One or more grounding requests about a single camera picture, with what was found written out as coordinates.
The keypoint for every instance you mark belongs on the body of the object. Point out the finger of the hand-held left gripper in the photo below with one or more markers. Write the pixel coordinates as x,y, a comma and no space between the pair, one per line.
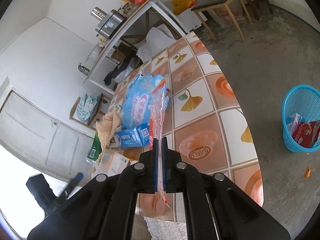
75,181

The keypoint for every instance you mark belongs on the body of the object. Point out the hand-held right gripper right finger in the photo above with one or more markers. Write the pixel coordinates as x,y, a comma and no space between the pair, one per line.
164,166

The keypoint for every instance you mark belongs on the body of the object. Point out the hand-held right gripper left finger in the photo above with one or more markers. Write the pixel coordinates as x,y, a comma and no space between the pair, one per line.
155,166

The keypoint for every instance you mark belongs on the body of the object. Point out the green plastic bottle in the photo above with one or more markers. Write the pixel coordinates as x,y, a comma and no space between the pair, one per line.
93,150

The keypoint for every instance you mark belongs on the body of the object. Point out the clear red plastic wrapper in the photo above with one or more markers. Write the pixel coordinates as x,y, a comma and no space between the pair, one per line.
157,120

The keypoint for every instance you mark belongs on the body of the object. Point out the blue mesh wastebasket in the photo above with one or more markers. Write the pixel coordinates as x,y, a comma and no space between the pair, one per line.
290,105

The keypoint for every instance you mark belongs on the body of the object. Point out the blue milk carton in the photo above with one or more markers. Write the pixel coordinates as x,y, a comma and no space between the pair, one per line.
130,136

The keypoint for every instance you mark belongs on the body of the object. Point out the white cardboard box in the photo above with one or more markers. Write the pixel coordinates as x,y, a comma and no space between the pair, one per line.
112,162

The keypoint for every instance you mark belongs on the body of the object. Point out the tile-patterned dining table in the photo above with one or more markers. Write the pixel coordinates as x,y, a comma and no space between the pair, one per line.
205,130

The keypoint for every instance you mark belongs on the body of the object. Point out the white door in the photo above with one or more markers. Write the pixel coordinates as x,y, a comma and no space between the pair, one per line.
37,135

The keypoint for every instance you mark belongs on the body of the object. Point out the beige cloth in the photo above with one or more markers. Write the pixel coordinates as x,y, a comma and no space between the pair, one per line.
107,127

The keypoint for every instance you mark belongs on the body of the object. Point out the white fluffy towel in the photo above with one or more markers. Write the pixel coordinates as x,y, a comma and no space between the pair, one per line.
165,230

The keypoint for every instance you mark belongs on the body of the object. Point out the blue tissue package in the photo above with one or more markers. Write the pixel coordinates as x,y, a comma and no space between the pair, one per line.
140,97

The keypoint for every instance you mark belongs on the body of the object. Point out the floral cushion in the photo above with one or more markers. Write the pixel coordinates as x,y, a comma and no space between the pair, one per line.
86,107

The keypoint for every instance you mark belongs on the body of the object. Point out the wooden chair with cushion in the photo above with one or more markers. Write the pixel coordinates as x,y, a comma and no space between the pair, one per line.
100,105

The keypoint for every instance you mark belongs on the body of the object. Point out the black cloth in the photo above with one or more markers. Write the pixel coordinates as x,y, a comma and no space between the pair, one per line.
117,72

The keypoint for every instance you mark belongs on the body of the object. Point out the steel flask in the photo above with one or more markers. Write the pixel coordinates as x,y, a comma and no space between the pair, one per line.
83,68

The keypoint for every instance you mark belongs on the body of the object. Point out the brown cardboard box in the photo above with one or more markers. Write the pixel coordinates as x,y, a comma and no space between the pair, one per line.
123,51

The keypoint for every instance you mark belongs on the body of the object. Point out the white sack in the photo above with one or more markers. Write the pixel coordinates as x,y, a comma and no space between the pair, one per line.
155,42

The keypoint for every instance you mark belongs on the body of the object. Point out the white long side table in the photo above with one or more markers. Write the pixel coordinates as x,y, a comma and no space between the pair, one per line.
117,33

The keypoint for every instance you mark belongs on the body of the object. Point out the small orange peel piece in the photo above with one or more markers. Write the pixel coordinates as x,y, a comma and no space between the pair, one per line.
307,173

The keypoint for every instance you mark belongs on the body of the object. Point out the red snack packet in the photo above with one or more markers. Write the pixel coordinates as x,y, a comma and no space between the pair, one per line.
305,133

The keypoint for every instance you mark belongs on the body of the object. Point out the white chest freezer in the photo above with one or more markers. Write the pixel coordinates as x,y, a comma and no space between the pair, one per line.
192,21

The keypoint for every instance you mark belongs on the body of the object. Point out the steel rice cooker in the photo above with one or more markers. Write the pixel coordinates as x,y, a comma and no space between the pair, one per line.
110,22

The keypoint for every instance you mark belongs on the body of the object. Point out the steel cup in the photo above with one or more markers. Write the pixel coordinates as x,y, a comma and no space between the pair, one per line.
98,13

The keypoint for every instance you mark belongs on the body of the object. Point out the yellow plastic bag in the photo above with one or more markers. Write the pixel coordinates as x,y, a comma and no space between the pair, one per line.
182,2

